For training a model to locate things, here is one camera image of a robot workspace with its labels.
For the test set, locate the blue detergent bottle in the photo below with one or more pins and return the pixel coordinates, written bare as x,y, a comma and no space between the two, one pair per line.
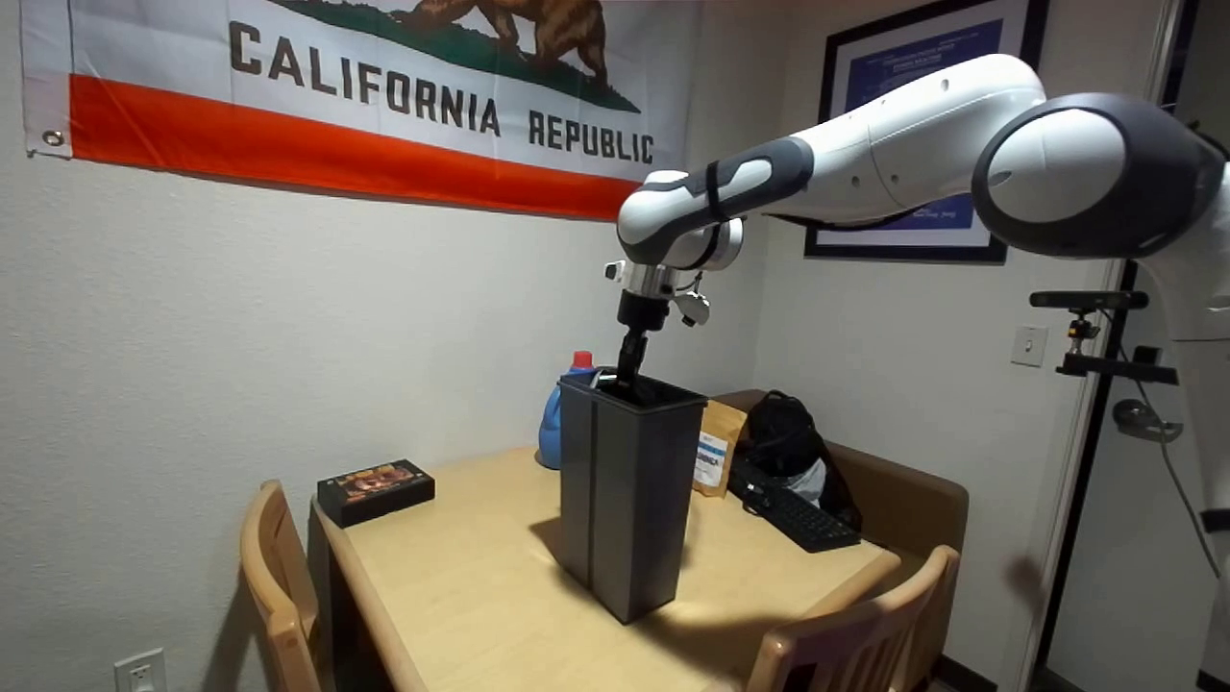
554,430

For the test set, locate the wooden chair with solid back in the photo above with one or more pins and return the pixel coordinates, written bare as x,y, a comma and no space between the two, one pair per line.
916,505

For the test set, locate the wooden chair with curved back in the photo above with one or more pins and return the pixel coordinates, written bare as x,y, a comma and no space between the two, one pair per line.
860,627
276,591

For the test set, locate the dark grey tall bin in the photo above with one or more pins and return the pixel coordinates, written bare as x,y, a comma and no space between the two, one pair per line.
639,513

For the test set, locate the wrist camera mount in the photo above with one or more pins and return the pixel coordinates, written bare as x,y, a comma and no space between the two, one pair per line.
687,300

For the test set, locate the brown cardboard box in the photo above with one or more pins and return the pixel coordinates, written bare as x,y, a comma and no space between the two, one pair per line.
723,442

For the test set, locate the black framed blue picture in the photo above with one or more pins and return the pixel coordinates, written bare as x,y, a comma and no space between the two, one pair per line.
925,40

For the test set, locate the white wall light switch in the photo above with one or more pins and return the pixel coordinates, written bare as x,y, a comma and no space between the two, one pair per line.
1029,346

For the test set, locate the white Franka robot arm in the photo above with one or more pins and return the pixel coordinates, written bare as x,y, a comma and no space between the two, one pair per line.
896,139

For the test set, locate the flat black printed box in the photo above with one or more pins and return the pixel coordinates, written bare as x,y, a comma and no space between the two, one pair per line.
375,489

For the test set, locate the California Republic flag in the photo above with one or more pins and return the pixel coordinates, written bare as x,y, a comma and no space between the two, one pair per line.
384,155

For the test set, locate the white wall power outlet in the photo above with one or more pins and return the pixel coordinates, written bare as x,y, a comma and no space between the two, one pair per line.
141,670

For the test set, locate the black computer keyboard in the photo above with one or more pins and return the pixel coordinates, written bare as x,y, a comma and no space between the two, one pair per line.
806,524

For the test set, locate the black camera tripod stand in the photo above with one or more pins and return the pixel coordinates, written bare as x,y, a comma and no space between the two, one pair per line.
1090,332

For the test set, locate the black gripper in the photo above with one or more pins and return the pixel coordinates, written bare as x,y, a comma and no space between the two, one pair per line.
645,312

